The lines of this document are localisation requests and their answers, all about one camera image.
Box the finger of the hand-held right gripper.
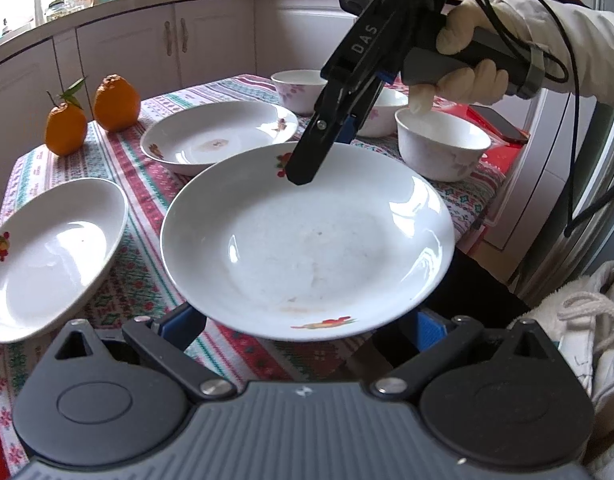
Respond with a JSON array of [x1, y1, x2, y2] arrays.
[[337, 77, 389, 145], [285, 72, 374, 186]]

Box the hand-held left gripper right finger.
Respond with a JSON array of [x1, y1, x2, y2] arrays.
[[369, 307, 563, 406]]

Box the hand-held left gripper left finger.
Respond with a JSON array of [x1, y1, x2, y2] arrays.
[[52, 302, 238, 404]]

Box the white bowl with pink flowers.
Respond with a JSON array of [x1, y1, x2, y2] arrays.
[[271, 69, 329, 116], [357, 87, 409, 138], [394, 107, 492, 182]]

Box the white plate with floral print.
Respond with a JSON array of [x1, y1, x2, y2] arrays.
[[0, 177, 130, 345], [159, 141, 456, 343], [139, 100, 299, 177]]

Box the person's right hand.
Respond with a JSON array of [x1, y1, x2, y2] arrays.
[[406, 0, 513, 117]]

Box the patterned tablecloth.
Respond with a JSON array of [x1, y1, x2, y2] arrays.
[[0, 74, 508, 480]]

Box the black smartphone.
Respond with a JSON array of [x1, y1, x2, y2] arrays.
[[470, 105, 530, 145]]

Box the white fleece jacket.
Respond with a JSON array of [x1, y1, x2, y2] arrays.
[[507, 259, 614, 480]]

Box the orange without leaf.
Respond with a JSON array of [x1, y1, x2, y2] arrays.
[[93, 74, 142, 133]]

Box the stainless steel refrigerator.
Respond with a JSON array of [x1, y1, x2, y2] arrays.
[[517, 92, 614, 306]]

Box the orange with green leaf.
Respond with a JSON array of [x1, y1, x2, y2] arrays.
[[44, 77, 89, 157]]

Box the black cable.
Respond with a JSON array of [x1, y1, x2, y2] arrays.
[[457, 0, 614, 238]]

